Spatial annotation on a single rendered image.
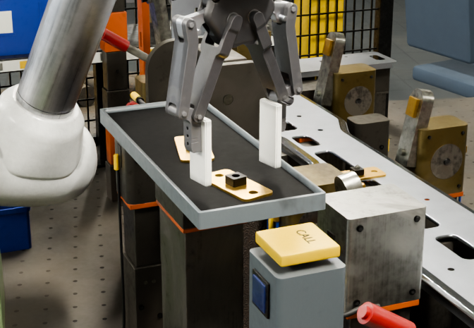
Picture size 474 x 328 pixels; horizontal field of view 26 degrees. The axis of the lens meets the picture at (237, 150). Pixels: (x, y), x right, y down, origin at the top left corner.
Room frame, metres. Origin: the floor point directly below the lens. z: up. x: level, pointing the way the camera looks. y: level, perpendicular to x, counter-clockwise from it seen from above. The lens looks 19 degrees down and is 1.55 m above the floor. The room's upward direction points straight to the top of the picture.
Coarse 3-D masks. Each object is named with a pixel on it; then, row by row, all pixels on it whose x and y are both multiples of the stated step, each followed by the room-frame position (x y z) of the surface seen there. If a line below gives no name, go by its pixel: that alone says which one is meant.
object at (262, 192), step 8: (216, 176) 1.03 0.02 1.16; (224, 176) 1.02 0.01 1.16; (232, 176) 0.99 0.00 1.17; (240, 176) 0.99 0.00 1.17; (216, 184) 0.99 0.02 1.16; (224, 184) 0.99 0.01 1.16; (232, 184) 0.99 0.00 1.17; (240, 184) 0.99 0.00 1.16; (248, 184) 0.99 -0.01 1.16; (256, 184) 0.99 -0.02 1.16; (232, 192) 0.97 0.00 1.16; (240, 192) 0.97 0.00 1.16; (248, 192) 0.98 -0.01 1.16; (256, 192) 0.98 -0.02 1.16; (264, 192) 0.97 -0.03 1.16; (272, 192) 0.97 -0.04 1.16; (248, 200) 0.95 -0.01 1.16
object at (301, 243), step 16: (304, 224) 0.90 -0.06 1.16; (256, 240) 0.88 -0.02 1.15; (272, 240) 0.86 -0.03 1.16; (288, 240) 0.86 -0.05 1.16; (304, 240) 0.86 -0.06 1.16; (320, 240) 0.86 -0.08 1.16; (272, 256) 0.84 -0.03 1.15; (288, 256) 0.83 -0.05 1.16; (304, 256) 0.84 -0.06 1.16; (320, 256) 0.84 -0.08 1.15; (336, 256) 0.85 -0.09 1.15
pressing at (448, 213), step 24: (288, 120) 1.72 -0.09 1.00; (312, 120) 1.72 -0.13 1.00; (336, 120) 1.72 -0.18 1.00; (288, 144) 1.58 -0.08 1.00; (336, 144) 1.59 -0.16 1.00; (360, 144) 1.59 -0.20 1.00; (384, 168) 1.48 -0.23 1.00; (408, 192) 1.38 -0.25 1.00; (432, 192) 1.38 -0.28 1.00; (432, 216) 1.29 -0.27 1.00; (456, 216) 1.29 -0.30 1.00; (432, 240) 1.21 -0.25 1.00; (432, 264) 1.14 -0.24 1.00; (456, 264) 1.14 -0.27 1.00; (432, 288) 1.08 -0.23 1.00; (456, 288) 1.08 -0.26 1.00; (456, 312) 1.03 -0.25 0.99
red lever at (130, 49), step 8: (104, 32) 1.78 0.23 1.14; (112, 32) 1.78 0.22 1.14; (104, 40) 1.77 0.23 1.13; (112, 40) 1.78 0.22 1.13; (120, 40) 1.78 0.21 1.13; (120, 48) 1.78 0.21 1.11; (128, 48) 1.79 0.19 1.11; (136, 48) 1.80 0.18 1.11; (136, 56) 1.80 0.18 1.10; (144, 56) 1.80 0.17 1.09
